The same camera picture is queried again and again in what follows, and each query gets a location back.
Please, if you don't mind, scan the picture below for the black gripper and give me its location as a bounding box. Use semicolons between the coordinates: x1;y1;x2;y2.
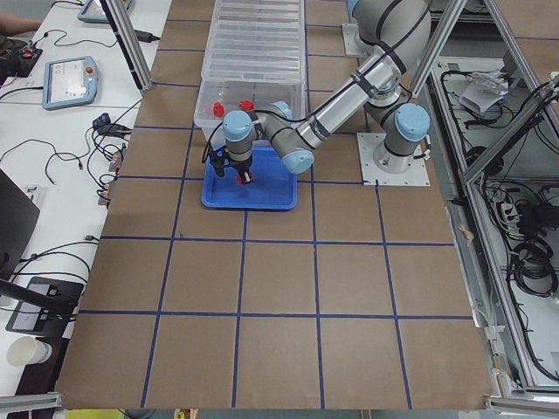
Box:
229;157;253;183

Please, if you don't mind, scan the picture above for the clear plastic box lid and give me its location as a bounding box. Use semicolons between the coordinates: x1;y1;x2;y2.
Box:
201;0;305;85

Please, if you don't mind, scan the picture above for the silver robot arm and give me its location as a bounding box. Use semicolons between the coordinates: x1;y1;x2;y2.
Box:
207;1;431;183

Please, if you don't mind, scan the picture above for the clear plastic storage box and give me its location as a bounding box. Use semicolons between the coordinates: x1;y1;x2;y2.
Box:
194;80;307;139

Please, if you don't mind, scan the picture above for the blue plastic tray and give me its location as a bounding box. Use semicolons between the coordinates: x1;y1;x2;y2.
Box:
201;147;297;210

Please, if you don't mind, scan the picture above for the black power adapter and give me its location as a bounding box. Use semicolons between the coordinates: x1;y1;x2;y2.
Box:
135;30;160;43

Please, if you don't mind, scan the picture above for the blue teach pendant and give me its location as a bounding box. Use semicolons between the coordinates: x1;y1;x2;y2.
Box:
77;0;108;24
42;56;99;110

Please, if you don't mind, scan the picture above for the black laptop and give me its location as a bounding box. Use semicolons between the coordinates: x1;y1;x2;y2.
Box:
0;171;40;280

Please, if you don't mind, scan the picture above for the white paper cup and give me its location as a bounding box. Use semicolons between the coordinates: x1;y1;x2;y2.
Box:
6;336;52;367

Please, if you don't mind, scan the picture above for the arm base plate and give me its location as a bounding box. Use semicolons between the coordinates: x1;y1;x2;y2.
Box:
357;133;431;187

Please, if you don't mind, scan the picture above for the aluminium frame post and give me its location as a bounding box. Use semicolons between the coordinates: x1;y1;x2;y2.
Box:
100;0;152;92

